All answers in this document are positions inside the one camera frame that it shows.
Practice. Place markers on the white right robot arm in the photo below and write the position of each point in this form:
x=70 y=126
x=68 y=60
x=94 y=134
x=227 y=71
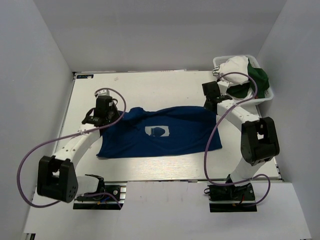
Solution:
x=258 y=141

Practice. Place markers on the white plastic laundry basket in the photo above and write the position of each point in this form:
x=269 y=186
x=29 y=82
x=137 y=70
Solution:
x=252 y=101

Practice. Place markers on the blue table label sticker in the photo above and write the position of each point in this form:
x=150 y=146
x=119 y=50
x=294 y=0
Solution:
x=84 y=76

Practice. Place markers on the white printed t shirt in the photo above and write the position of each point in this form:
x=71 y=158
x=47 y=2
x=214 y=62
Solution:
x=238 y=64

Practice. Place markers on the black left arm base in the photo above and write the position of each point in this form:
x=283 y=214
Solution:
x=111 y=197

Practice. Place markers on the blue t shirt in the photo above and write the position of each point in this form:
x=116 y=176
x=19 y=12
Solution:
x=173 y=131

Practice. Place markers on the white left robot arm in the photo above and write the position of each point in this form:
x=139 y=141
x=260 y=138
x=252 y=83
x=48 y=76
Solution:
x=57 y=178

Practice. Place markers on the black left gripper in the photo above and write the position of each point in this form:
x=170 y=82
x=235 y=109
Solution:
x=114 y=107

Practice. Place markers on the dark green t shirt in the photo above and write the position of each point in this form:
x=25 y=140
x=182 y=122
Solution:
x=246 y=90

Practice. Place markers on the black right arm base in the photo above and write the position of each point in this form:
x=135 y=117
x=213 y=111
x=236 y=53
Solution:
x=231 y=199

